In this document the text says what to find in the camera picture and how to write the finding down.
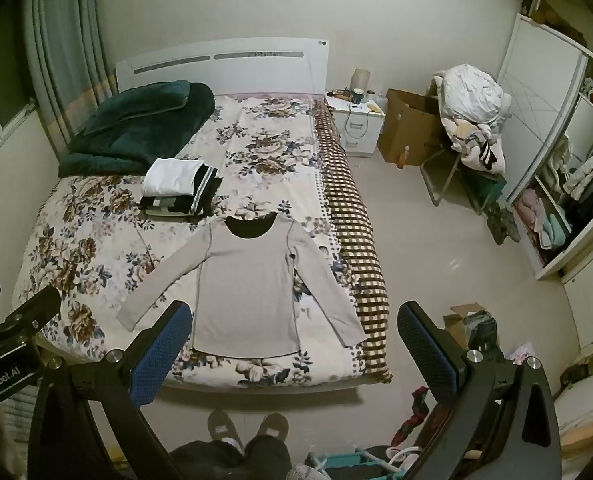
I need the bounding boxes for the teal plastic basket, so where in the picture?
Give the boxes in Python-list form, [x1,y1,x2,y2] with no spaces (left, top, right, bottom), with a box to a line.
[307,447,408,480]

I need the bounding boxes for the red cloth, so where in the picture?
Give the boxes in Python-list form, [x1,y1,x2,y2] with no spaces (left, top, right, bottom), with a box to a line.
[390,386,453,449]

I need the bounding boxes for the large cardboard box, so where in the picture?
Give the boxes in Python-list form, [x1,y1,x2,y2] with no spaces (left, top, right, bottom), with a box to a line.
[377,88,446,167]

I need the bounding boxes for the grey curtain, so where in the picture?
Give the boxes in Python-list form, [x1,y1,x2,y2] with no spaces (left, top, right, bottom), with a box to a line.
[19,0,120,147]

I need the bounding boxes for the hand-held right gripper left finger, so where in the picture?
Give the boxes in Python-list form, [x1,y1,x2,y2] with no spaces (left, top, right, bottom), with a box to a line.
[26,300,193,480]

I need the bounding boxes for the brown checkered bedsheet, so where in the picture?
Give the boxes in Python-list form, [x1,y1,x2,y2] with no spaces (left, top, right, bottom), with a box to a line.
[313,100,393,385]

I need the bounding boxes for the floral bedsheet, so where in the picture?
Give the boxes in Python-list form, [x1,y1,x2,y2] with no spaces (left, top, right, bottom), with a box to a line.
[11,94,372,388]

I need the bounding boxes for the white crumpled duvet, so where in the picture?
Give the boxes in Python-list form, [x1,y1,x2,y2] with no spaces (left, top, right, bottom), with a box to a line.
[440,64,512,127]

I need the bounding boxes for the pink packet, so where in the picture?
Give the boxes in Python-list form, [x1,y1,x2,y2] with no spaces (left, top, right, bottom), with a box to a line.
[512,341,535,367]

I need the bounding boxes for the grey long-sleeve shirt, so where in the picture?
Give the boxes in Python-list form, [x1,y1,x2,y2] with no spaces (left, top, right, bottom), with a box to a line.
[115,213,367,359]

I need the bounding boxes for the stack of folded clothes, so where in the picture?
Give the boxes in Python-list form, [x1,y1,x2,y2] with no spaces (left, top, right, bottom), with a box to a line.
[139,158,224,219]

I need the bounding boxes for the white wardrobe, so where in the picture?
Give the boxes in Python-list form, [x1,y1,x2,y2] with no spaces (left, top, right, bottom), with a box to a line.
[496,12,593,282]

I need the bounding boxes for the folding chair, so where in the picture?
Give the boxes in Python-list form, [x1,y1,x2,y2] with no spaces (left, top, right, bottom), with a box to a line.
[420,149,508,217]

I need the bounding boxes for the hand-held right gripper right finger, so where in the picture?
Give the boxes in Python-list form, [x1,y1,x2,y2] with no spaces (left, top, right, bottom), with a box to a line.
[397,301,562,480]

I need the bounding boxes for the white nightstand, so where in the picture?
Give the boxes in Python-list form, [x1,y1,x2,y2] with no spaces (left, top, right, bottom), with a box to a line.
[325,95,388,157]

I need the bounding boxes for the brown slipper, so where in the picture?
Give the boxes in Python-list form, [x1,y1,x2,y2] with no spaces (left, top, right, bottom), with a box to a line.
[253,412,290,450]
[207,408,246,450]

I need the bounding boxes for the pile of clothes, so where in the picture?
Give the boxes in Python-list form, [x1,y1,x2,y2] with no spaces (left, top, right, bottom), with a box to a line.
[430,74,508,177]

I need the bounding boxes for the dark green blanket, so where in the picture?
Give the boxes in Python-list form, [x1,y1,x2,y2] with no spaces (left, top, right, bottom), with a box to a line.
[59,80,216,177]

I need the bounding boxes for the person's legs in dark pants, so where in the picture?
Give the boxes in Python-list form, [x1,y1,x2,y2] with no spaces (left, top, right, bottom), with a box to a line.
[169,436,293,480]

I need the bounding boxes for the pink folded clothes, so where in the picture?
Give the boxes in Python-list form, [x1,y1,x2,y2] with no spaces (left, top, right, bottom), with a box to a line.
[513,187,573,252]

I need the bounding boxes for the small open cardboard box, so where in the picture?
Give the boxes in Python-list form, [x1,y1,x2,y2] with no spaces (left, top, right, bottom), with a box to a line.
[443,302,500,352]

